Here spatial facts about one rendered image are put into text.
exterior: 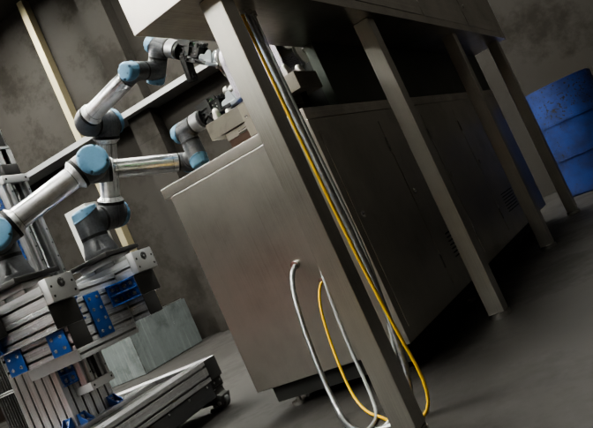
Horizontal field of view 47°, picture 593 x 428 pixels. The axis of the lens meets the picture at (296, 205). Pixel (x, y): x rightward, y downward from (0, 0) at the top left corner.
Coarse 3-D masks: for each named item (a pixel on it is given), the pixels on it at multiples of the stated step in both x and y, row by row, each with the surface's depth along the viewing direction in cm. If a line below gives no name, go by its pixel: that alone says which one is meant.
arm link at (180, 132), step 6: (186, 120) 261; (174, 126) 265; (180, 126) 262; (186, 126) 260; (174, 132) 264; (180, 132) 262; (186, 132) 262; (192, 132) 262; (198, 132) 263; (174, 138) 265; (180, 138) 263; (186, 138) 262
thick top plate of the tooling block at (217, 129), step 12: (300, 72) 220; (312, 72) 227; (276, 84) 220; (288, 84) 218; (300, 84) 216; (312, 84) 224; (216, 120) 234; (228, 120) 231; (240, 120) 229; (216, 132) 234
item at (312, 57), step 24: (312, 48) 235; (336, 48) 251; (360, 48) 271; (336, 72) 242; (360, 72) 260; (408, 72) 307; (432, 72) 338; (456, 72) 375; (480, 72) 421; (336, 96) 234; (360, 96) 251; (384, 96) 271
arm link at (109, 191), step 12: (108, 120) 290; (120, 120) 296; (108, 132) 292; (120, 132) 300; (96, 144) 296; (108, 144) 294; (108, 192) 298; (108, 204) 298; (120, 204) 301; (120, 216) 302
